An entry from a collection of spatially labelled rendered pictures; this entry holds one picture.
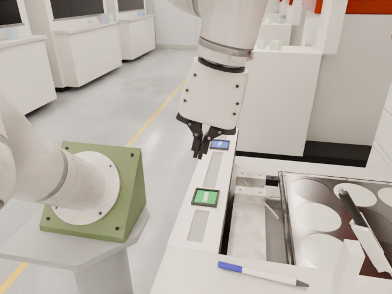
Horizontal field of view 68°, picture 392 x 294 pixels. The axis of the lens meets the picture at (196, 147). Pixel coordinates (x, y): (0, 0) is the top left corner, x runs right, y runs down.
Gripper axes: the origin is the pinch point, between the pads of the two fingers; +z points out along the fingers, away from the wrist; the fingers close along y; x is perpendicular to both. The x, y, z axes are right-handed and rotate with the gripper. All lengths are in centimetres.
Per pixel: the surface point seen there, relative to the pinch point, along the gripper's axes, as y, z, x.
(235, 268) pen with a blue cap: -10.9, 12.1, 13.7
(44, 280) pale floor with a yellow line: 67, 128, -43
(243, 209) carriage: -13.6, 21.1, -12.8
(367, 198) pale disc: -43.2, 12.8, -20.5
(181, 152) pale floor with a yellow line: 28, 120, -196
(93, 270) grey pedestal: 20, 47, -2
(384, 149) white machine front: -62, 13, -61
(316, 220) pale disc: -29.4, 15.7, -9.6
